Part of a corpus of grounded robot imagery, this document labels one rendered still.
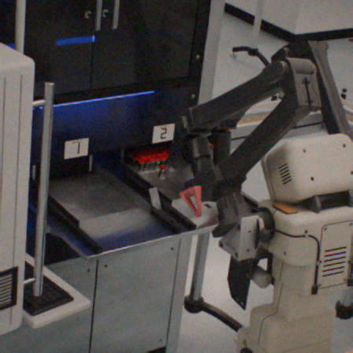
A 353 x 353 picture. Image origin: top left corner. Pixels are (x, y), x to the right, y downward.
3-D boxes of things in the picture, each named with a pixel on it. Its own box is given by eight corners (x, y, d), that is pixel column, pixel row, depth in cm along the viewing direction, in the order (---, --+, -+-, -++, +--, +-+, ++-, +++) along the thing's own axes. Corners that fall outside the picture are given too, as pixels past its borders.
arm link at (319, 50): (302, 27, 266) (328, 28, 272) (273, 50, 277) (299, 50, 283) (351, 175, 254) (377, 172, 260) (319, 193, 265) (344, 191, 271)
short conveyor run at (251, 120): (187, 160, 347) (192, 120, 341) (163, 143, 358) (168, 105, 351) (322, 133, 386) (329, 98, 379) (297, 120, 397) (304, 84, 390)
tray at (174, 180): (115, 166, 327) (116, 157, 325) (176, 155, 341) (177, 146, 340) (171, 209, 303) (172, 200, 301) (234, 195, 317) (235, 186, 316)
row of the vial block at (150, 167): (135, 172, 324) (137, 161, 322) (178, 164, 334) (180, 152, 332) (139, 175, 322) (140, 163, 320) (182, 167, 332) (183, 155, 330)
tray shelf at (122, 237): (12, 191, 306) (13, 186, 305) (187, 157, 345) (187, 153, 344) (87, 262, 272) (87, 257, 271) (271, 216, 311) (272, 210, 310)
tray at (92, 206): (26, 183, 308) (27, 174, 306) (95, 170, 322) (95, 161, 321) (78, 231, 284) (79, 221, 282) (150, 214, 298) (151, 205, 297)
